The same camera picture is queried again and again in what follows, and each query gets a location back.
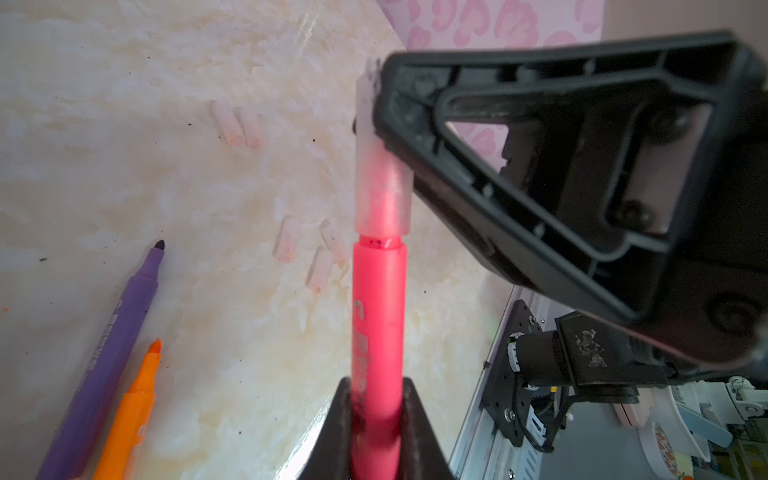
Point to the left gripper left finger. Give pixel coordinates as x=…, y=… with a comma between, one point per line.
x=329, y=459

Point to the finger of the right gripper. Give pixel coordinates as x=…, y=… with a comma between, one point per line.
x=627, y=180

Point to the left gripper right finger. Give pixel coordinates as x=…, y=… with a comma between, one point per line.
x=421, y=457

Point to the pink pen group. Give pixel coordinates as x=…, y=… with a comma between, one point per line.
x=378, y=317

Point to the purple pen group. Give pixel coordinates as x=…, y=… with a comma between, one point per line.
x=77, y=433

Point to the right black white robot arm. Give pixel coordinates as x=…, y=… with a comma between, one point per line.
x=588, y=360

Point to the orange pen right group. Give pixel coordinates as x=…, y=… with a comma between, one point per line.
x=130, y=424

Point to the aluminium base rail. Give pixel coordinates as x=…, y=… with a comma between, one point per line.
x=480, y=451

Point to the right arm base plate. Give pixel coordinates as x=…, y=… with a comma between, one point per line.
x=516, y=378

